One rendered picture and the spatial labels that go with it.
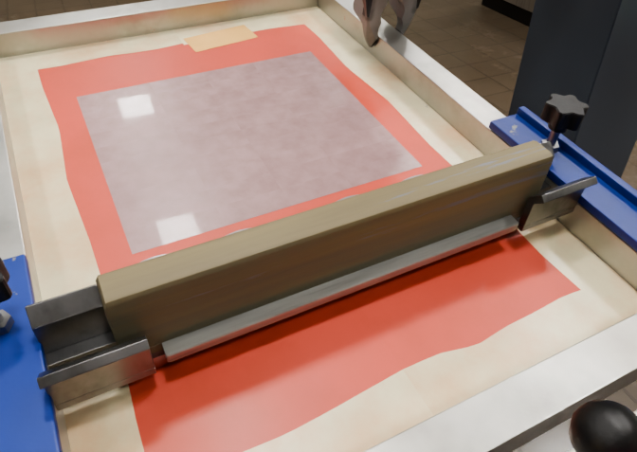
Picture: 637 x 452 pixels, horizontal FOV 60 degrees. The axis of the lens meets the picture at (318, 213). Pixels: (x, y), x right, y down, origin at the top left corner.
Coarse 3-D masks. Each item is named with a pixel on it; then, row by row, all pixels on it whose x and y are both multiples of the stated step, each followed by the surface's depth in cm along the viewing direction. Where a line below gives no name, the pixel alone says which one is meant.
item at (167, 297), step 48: (528, 144) 52; (384, 192) 46; (432, 192) 46; (480, 192) 49; (528, 192) 53; (240, 240) 41; (288, 240) 41; (336, 240) 44; (384, 240) 47; (432, 240) 50; (144, 288) 38; (192, 288) 39; (240, 288) 42; (288, 288) 45
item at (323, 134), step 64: (256, 64) 80; (320, 64) 81; (256, 128) 69; (320, 128) 70; (384, 128) 70; (320, 192) 61; (448, 256) 55; (512, 256) 56; (384, 320) 49; (448, 320) 50; (512, 320) 50
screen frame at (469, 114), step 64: (192, 0) 87; (256, 0) 90; (320, 0) 94; (384, 64) 82; (0, 128) 61; (0, 192) 53; (0, 256) 48; (512, 384) 41; (576, 384) 42; (64, 448) 38; (384, 448) 37; (448, 448) 38; (512, 448) 41
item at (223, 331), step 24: (456, 240) 51; (480, 240) 52; (384, 264) 49; (408, 264) 49; (312, 288) 46; (336, 288) 46; (360, 288) 48; (264, 312) 44; (288, 312) 45; (192, 336) 42; (216, 336) 42; (168, 360) 42
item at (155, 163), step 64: (128, 64) 78; (192, 64) 79; (64, 128) 67; (128, 128) 68; (192, 128) 68; (128, 192) 59; (192, 192) 60; (256, 192) 60; (128, 256) 53; (320, 320) 49; (128, 384) 44; (192, 384) 44; (256, 384) 44; (320, 384) 44; (192, 448) 40
